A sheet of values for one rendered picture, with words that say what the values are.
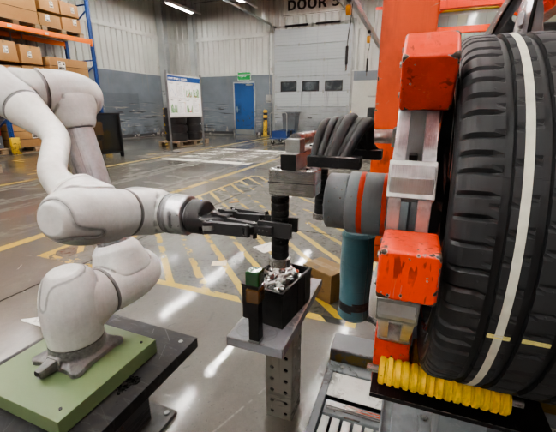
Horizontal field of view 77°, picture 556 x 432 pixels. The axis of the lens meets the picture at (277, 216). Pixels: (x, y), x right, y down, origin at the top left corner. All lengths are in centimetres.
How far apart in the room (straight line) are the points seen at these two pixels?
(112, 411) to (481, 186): 100
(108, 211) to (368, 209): 51
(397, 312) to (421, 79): 35
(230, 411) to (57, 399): 60
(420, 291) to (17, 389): 106
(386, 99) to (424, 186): 72
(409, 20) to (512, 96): 73
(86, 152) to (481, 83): 105
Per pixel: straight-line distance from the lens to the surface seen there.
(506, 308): 54
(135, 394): 116
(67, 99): 124
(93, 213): 69
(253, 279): 90
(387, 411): 131
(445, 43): 59
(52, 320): 116
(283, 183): 65
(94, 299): 116
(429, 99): 60
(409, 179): 53
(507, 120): 54
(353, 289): 99
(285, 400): 138
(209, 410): 149
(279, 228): 67
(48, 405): 115
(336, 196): 77
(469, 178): 50
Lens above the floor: 105
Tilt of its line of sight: 17 degrees down
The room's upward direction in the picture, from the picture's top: straight up
